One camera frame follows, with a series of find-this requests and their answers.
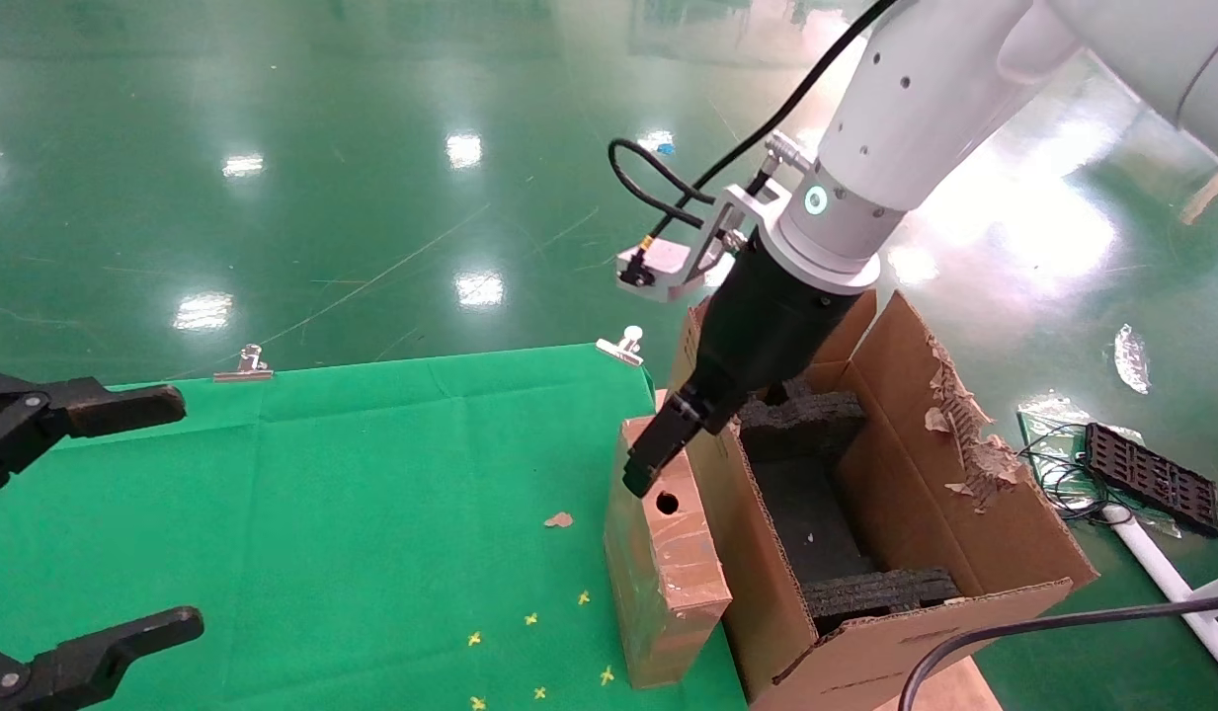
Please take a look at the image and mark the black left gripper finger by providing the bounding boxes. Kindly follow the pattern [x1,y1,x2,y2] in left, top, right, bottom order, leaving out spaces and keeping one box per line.
[0,372,188,505]
[0,605,205,711]

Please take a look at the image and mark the black plastic grid tray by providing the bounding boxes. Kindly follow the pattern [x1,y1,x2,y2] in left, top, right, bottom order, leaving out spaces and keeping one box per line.
[1084,422,1218,540]

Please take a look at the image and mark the silver binder clip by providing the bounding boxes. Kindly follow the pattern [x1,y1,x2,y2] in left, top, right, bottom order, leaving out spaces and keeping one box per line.
[596,325,645,367]
[212,343,275,384]

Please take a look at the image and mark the black smooth cable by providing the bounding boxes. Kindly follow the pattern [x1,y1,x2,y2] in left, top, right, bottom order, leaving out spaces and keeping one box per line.
[898,591,1218,711]

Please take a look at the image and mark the large open cardboard carton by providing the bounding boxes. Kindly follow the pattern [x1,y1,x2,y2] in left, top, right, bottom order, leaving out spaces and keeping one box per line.
[668,288,1100,711]

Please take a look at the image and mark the black foam base pad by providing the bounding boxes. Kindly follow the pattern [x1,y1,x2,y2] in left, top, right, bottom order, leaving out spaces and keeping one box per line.
[757,456,881,584]

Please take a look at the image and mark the green table cloth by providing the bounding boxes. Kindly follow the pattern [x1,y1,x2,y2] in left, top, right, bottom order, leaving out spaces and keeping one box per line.
[0,343,758,711]

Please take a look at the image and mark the thin black floor wires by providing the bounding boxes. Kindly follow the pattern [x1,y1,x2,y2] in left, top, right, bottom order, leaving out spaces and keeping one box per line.
[1016,415,1113,524]

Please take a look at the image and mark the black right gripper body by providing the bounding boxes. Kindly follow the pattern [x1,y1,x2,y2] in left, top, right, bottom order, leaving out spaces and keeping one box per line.
[680,225,866,435]

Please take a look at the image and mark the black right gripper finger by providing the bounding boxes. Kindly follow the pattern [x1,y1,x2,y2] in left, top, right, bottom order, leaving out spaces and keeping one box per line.
[621,391,714,500]

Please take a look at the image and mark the clear plastic wrapper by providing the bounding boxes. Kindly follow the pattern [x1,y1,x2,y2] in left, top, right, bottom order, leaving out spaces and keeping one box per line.
[1112,324,1153,396]
[1016,395,1094,435]

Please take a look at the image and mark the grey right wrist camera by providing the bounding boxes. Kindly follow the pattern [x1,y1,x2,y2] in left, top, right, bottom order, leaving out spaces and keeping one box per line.
[615,183,768,302]

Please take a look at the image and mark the black braided camera cable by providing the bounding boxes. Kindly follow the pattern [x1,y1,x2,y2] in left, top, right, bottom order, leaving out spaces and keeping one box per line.
[607,0,901,238]

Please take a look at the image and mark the small taped cardboard box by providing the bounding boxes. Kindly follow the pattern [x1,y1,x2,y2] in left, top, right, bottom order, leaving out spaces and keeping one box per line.
[604,415,733,690]

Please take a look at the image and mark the white table foot bar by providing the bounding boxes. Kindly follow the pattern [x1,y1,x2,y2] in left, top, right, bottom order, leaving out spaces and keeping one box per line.
[1105,502,1218,687]

